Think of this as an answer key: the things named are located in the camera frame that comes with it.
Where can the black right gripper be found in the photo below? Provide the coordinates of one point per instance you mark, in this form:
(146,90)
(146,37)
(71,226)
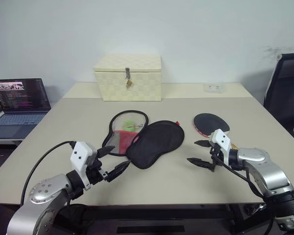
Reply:
(218,156)

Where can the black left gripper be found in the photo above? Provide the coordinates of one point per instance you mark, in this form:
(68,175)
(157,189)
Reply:
(95,172)

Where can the black red table tennis paddle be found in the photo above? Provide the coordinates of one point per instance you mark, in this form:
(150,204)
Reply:
(210,122)

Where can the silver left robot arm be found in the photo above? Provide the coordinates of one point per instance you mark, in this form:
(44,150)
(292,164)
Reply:
(44,188)

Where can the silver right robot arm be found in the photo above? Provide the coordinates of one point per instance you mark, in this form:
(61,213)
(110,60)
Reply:
(267,171)

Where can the red zipper pull tag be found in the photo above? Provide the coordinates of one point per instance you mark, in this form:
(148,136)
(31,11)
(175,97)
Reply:
(178,123)

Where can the white power socket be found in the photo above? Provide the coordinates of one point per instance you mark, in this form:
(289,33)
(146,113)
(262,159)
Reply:
(214,88)

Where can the cream woven storage box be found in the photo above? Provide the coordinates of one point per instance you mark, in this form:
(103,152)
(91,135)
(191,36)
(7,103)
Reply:
(129,90)

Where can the brass padlock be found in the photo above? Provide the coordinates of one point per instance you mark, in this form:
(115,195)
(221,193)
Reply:
(129,84)

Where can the metal box hasp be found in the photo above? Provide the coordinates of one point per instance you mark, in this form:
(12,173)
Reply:
(127,73)

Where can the black office chair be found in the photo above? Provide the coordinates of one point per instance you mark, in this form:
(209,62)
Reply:
(286,93)

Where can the dark side desk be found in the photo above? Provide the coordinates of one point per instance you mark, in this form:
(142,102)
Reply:
(5,142)

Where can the open laptop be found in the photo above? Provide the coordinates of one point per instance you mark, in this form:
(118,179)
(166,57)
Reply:
(19,100)

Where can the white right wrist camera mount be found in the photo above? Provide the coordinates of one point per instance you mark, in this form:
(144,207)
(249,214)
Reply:
(220,139)

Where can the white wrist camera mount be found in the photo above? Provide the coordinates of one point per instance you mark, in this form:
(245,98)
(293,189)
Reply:
(220,139)
(79,154)

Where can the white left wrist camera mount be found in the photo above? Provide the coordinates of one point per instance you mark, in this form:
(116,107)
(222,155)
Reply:
(79,154)

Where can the black table frame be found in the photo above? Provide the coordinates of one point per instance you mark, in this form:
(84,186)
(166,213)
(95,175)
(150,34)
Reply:
(161,215)

